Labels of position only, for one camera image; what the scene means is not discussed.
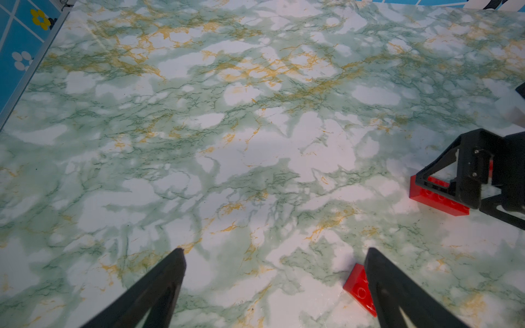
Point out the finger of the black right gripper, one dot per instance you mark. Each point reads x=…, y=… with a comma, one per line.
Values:
x=502, y=208
x=472, y=152

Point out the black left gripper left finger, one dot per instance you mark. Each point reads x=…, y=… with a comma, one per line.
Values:
x=152, y=299

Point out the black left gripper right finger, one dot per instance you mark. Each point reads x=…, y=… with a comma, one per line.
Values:
x=397, y=298

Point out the long red lego brick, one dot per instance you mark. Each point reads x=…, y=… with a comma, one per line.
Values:
x=434, y=199

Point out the red square lego brick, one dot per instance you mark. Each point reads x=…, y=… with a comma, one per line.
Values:
x=357, y=286

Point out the aluminium left table rail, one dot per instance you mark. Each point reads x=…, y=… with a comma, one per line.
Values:
x=28, y=28

